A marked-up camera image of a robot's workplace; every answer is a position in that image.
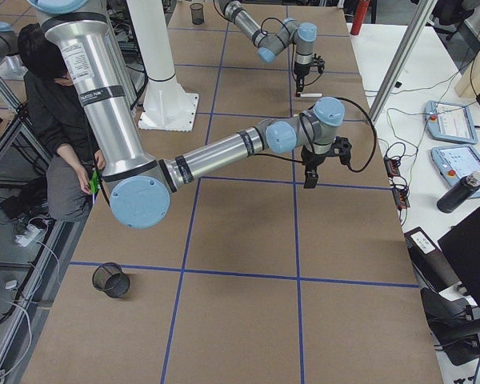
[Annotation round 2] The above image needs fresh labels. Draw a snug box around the aluminium frame post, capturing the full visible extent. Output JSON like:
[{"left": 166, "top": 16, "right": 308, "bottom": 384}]
[{"left": 369, "top": 0, "right": 438, "bottom": 123}]

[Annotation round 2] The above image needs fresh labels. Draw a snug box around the left black mesh pen cup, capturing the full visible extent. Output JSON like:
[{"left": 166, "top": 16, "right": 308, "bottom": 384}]
[{"left": 190, "top": 2, "right": 205, "bottom": 25}]

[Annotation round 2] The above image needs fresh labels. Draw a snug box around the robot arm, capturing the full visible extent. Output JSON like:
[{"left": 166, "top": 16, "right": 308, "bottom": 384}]
[
  {"left": 34, "top": 1, "right": 345, "bottom": 229},
  {"left": 213, "top": 1, "right": 325, "bottom": 97}
]

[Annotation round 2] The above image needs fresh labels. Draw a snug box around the right black mesh pen cup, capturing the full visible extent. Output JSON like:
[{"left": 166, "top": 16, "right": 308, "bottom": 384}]
[{"left": 91, "top": 262, "right": 130, "bottom": 298}]

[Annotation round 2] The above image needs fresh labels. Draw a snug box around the white power strip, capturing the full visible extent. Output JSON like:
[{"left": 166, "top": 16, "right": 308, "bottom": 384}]
[{"left": 15, "top": 224, "right": 43, "bottom": 247}]

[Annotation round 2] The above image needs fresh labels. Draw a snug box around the seated person in black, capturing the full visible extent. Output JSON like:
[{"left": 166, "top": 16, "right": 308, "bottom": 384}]
[{"left": 18, "top": 23, "right": 106, "bottom": 222}]

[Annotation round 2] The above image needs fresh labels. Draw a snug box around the black monitor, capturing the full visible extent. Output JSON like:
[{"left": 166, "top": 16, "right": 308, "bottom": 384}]
[{"left": 438, "top": 207, "right": 480, "bottom": 307}]

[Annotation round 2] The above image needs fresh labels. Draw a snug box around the red white marker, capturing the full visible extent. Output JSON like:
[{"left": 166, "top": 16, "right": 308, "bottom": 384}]
[{"left": 295, "top": 93, "right": 322, "bottom": 98}]

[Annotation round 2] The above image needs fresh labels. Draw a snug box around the red fire extinguisher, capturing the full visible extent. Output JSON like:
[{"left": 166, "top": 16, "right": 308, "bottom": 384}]
[{"left": 350, "top": 0, "right": 370, "bottom": 36}]

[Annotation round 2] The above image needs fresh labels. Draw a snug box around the black mesh pen cup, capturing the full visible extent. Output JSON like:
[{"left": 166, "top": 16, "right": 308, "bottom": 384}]
[
  {"left": 190, "top": 2, "right": 205, "bottom": 25},
  {"left": 91, "top": 262, "right": 130, "bottom": 298}
]

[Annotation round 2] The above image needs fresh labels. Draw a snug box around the far teach pendant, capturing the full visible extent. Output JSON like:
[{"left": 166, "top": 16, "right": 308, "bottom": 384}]
[{"left": 424, "top": 100, "right": 478, "bottom": 144}]

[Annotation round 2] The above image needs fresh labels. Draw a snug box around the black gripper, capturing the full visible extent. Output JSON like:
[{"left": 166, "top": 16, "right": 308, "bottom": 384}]
[
  {"left": 301, "top": 146, "right": 328, "bottom": 189},
  {"left": 294, "top": 62, "right": 310, "bottom": 96}
]

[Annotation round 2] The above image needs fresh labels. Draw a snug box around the white central pedestal column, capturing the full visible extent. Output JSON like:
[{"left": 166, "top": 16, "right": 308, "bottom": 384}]
[{"left": 127, "top": 0, "right": 199, "bottom": 132}]

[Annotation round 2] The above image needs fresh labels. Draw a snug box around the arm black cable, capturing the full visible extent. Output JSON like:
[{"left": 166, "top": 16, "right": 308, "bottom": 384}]
[{"left": 299, "top": 97, "right": 379, "bottom": 173}]

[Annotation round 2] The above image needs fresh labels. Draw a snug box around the black water bottle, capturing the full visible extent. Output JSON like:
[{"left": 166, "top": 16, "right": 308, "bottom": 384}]
[{"left": 436, "top": 171, "right": 480, "bottom": 214}]

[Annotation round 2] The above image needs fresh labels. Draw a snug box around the near teach pendant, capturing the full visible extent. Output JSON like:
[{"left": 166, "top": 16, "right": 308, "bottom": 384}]
[{"left": 430, "top": 144, "right": 480, "bottom": 198}]

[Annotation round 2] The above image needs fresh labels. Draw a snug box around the teach pendant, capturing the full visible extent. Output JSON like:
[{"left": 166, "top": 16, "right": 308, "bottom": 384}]
[
  {"left": 430, "top": 144, "right": 480, "bottom": 198},
  {"left": 424, "top": 100, "right": 478, "bottom": 144}
]

